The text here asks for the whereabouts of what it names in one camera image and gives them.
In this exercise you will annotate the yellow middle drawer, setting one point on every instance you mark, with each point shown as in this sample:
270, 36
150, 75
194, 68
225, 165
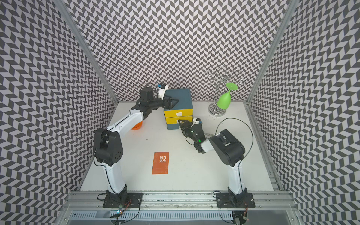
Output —
174, 120

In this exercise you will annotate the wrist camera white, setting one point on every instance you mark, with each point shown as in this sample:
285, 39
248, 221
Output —
196, 121
161, 89

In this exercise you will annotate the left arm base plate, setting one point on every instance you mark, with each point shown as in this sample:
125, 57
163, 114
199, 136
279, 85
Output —
128, 200

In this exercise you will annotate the orange bowl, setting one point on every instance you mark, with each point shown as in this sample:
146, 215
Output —
137, 126

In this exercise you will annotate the chrome wire glass rack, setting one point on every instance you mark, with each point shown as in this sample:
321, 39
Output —
219, 78

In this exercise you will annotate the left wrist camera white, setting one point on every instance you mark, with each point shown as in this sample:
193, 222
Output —
161, 89

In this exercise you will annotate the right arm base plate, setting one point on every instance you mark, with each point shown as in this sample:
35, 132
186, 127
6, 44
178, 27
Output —
235, 201

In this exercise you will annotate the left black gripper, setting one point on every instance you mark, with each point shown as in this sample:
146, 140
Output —
169, 106

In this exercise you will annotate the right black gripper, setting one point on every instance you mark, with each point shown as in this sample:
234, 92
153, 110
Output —
184, 126

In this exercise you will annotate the orange postcard pack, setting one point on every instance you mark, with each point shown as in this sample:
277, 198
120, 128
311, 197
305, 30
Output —
160, 163

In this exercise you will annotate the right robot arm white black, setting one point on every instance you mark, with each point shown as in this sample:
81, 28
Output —
229, 149

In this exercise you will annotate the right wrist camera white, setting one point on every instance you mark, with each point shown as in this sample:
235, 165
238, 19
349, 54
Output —
196, 121

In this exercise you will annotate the teal bottom drawer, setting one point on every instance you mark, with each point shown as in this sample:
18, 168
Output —
172, 126

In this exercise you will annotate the green plastic wine glass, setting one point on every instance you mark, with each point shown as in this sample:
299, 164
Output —
225, 99

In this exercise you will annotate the aluminium front rail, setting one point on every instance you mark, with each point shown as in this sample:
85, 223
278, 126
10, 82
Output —
181, 207

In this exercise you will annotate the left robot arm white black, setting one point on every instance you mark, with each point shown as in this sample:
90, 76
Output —
108, 149

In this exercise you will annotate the teal drawer cabinet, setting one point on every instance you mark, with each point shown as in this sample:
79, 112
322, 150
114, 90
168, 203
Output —
184, 97

